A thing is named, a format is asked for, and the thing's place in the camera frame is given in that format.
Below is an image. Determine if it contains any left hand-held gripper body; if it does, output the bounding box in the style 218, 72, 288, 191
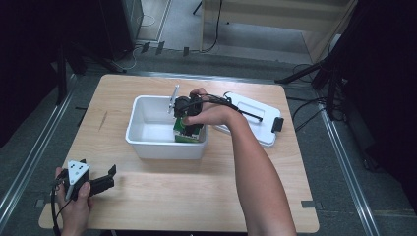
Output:
62, 158, 96, 203

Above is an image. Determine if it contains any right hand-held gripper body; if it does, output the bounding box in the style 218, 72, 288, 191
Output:
167, 84, 205, 119

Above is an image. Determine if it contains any green carton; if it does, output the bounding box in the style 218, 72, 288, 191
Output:
172, 116, 203, 144

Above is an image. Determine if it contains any white plastic storage box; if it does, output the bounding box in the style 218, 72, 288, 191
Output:
125, 94, 209, 161

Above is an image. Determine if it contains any white lid with black handle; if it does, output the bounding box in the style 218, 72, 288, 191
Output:
211, 90, 285, 148

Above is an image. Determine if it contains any person's right hand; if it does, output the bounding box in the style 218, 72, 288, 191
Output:
181, 87, 240, 129

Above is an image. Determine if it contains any person's left hand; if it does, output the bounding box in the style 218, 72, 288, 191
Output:
54, 166, 95, 236

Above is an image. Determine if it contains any grey tape strip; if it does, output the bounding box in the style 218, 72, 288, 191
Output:
33, 196, 54, 208
300, 200, 325, 210

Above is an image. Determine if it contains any black metal stand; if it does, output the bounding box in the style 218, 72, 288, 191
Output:
55, 40, 128, 106
274, 53, 350, 121

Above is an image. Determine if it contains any dark cabinet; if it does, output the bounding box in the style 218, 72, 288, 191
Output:
97, 0, 146, 62

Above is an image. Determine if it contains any light wooden platform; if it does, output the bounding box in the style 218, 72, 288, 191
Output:
199, 0, 359, 64

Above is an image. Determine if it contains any metal floor rail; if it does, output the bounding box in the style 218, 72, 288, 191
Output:
318, 103, 382, 236
0, 73, 79, 228

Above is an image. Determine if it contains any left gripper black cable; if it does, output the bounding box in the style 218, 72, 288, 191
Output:
50, 178, 72, 236

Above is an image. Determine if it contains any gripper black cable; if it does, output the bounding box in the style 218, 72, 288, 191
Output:
50, 178, 72, 236
178, 93, 266, 123

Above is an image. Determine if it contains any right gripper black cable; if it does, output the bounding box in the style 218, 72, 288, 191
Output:
178, 93, 266, 123

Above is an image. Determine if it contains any white floor cable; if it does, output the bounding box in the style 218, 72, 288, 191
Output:
122, 14, 156, 71

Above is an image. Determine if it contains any black floor cable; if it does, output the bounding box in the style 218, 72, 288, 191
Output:
199, 0, 224, 54

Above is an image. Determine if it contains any bundle of black floor cables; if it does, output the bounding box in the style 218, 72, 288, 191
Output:
285, 63, 348, 133

